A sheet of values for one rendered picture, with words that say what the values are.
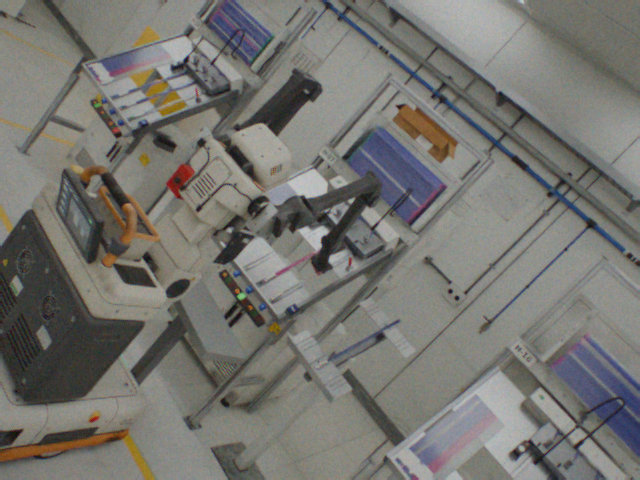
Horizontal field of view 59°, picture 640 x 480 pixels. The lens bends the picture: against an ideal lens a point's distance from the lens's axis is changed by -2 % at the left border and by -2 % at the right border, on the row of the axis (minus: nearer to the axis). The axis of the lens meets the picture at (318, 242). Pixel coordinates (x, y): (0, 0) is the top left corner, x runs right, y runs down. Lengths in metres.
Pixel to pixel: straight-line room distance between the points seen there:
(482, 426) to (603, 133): 2.49
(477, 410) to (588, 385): 0.48
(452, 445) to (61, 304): 1.62
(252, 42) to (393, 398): 2.73
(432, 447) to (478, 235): 2.19
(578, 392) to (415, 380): 1.94
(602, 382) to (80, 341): 2.06
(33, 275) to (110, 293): 0.36
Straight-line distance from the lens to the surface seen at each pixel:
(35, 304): 2.05
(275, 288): 2.75
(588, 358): 2.74
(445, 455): 2.55
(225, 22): 3.94
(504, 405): 2.76
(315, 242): 2.92
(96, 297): 1.82
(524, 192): 4.39
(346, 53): 5.23
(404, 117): 3.46
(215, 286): 3.27
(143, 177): 3.76
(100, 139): 4.14
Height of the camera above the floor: 1.68
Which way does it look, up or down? 13 degrees down
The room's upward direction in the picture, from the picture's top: 42 degrees clockwise
